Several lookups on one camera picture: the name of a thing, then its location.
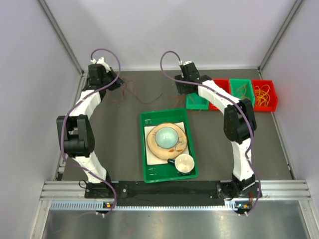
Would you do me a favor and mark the right aluminium frame post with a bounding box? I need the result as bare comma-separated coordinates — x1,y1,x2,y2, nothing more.
257,0,305,73

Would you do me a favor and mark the yellow thin cable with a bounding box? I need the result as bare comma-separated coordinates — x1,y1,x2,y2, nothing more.
254,84,272,107

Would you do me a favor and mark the aluminium front rail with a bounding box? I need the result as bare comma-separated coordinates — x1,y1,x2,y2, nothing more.
40,180,312,201

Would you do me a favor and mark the beige ceramic plate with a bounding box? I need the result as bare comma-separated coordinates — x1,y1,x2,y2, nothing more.
146,122,188,160

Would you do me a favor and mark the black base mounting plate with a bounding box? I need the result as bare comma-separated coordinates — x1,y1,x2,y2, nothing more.
81,181,260,200

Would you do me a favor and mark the left aluminium frame post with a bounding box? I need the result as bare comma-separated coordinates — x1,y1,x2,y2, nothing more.
36,0,84,75

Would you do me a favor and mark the large green plastic tray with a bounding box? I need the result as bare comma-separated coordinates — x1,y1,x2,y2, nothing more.
140,108,198,183

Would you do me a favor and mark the pale blue upturned bowl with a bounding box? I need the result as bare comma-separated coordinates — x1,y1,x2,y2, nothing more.
155,126,179,149

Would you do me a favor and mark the aluminium frame post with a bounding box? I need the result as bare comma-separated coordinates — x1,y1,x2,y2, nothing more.
36,0,84,75
257,0,305,73

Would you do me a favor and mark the white and green cup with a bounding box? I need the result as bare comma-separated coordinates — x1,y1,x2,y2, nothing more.
167,154,195,174

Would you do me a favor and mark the red bin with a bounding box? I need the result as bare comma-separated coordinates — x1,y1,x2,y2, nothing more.
251,79,278,112
208,79,231,111

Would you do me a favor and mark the grey slotted cable duct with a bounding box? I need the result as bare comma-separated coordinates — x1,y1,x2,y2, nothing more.
50,201,248,211

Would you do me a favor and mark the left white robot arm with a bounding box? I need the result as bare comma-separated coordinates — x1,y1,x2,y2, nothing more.
56,57,124,199

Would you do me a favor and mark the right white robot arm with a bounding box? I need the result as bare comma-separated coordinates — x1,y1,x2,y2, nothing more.
174,60,257,200

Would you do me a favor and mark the green bin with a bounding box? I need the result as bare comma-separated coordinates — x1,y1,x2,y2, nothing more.
186,93,209,110
229,78,255,106

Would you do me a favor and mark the pink thin cable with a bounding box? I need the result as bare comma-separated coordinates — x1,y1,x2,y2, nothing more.
107,74,138,104

